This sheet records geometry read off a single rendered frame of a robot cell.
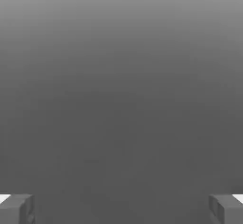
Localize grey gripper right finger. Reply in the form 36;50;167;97
208;194;243;224

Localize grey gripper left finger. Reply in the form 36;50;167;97
0;194;36;224

